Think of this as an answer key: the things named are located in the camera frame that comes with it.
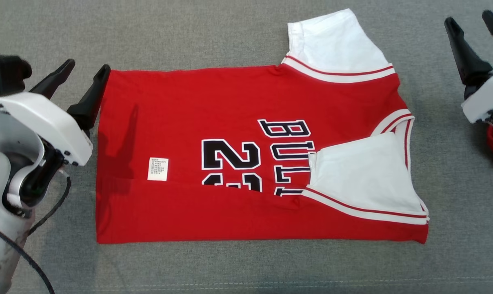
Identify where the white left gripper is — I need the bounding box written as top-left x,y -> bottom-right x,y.
0,58 -> 111,167

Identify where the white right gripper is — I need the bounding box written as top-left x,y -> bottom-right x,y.
444,10 -> 493,124

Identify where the red jersey with white sleeves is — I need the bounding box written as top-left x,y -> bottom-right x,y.
95,8 -> 431,245

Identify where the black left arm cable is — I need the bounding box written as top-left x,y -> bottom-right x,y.
0,174 -> 72,294

